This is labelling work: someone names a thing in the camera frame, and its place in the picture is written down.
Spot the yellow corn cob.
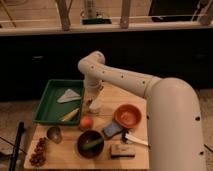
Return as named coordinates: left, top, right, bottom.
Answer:
left=60, top=108, right=79, bottom=122

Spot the brown block eraser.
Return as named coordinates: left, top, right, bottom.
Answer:
left=110, top=144, right=136, bottom=158

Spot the green plastic tray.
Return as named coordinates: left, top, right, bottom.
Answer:
left=34, top=79, right=84, bottom=126

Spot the blue sponge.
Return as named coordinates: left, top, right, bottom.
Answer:
left=103, top=122, right=123, bottom=138

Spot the green box on shelf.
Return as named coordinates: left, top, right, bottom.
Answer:
left=82, top=18, right=112, bottom=25

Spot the orange clay bowl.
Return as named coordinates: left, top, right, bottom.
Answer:
left=114, top=104, right=142, bottom=129

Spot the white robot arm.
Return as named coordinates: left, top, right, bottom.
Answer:
left=78, top=51, right=207, bottom=171

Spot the white handled brush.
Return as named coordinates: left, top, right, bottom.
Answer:
left=122, top=132, right=148, bottom=146

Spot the grey folded cloth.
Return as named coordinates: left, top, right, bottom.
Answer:
left=57, top=89, right=81, bottom=103

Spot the green cucumber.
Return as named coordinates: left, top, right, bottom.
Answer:
left=82, top=138, right=104, bottom=150

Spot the white paper cup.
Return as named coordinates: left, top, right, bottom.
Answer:
left=88, top=100, right=102, bottom=114

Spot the wooden table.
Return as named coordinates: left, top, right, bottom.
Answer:
left=24, top=83, right=149, bottom=171

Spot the dark brown bowl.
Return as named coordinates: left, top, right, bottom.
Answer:
left=77, top=130, right=104, bottom=158

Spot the metal cup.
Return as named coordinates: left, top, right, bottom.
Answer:
left=47, top=126, right=62, bottom=144

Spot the orange fruit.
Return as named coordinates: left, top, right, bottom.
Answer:
left=80, top=116, right=93, bottom=130

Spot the black pole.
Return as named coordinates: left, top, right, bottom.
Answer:
left=9, top=122, right=24, bottom=171

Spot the bunch of brown grapes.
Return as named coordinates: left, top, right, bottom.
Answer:
left=29, top=137, right=47, bottom=167

